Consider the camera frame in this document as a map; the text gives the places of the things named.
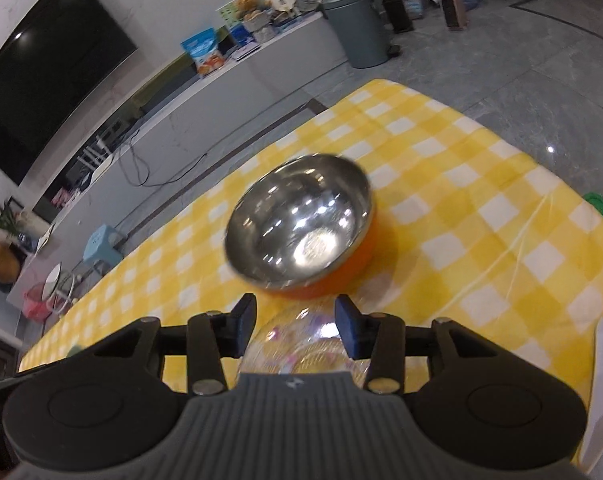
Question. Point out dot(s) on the brown plush toy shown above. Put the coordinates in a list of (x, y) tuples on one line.
[(246, 3)]

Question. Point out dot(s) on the light blue plastic stool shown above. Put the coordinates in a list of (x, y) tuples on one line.
[(102, 245)]

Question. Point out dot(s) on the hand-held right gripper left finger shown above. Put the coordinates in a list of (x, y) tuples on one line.
[(247, 320)]

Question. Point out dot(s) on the long white TV cabinet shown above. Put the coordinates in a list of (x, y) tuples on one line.
[(221, 110)]

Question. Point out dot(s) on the small potted houseplant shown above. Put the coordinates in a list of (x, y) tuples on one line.
[(3, 215)]

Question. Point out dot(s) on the black flat television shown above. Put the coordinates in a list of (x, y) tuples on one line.
[(46, 85)]

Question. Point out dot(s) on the blue box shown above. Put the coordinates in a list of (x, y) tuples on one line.
[(242, 35)]

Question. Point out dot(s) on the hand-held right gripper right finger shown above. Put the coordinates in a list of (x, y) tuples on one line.
[(347, 327)]

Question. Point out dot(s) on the clear glass cartoon-print plate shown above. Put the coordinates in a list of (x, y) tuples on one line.
[(301, 335)]

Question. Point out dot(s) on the blue snack bag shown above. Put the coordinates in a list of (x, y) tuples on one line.
[(204, 52)]

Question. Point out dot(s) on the pink plastic basket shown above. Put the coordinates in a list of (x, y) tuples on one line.
[(37, 302)]

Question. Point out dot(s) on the yellow checkered tablecloth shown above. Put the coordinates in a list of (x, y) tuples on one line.
[(481, 210)]

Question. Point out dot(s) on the grey trash bin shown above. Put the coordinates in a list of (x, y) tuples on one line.
[(356, 30)]

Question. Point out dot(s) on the pink space heater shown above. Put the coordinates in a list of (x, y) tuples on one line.
[(453, 10)]

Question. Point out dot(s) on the golden round vase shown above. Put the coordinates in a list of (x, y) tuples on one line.
[(1, 262)]

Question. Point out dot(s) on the steel bowl with orange outside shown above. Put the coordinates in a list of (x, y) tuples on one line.
[(301, 220)]

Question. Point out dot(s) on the white plastic frame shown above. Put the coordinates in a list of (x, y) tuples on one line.
[(601, 385)]

